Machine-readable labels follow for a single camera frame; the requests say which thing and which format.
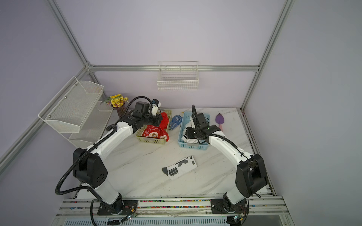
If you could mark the small red santa sock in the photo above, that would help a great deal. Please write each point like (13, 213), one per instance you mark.
(163, 126)

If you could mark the blue plastic basket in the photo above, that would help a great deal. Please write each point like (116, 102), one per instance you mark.
(185, 123)

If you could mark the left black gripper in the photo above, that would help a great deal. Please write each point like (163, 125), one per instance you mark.
(158, 120)

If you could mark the white two-tier mesh shelf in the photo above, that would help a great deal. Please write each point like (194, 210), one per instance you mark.
(77, 112)

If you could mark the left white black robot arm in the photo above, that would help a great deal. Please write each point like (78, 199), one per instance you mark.
(88, 164)

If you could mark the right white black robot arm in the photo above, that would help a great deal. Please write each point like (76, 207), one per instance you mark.
(251, 175)

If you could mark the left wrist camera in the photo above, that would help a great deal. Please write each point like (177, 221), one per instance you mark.
(155, 107)

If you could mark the yellow flower bouquet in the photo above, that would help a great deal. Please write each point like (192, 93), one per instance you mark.
(116, 101)

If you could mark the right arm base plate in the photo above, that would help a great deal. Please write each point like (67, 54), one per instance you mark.
(222, 206)

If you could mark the purple trowel pink handle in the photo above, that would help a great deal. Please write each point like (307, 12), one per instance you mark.
(220, 121)

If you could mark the aluminium rail bench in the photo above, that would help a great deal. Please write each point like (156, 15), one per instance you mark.
(265, 211)

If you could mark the dark glass vase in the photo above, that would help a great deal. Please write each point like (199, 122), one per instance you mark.
(121, 111)

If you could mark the blue dotted work glove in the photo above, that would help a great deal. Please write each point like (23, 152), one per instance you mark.
(175, 122)

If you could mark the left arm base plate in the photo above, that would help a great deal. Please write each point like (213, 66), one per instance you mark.
(122, 208)

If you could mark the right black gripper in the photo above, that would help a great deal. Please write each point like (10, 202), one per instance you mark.
(189, 133)

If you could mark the green plastic basket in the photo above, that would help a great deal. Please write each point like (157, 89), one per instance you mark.
(153, 140)

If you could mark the white sock black stripes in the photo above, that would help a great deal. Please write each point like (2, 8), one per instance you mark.
(185, 138)

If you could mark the white wire wall basket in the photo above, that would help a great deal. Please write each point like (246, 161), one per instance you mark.
(178, 75)

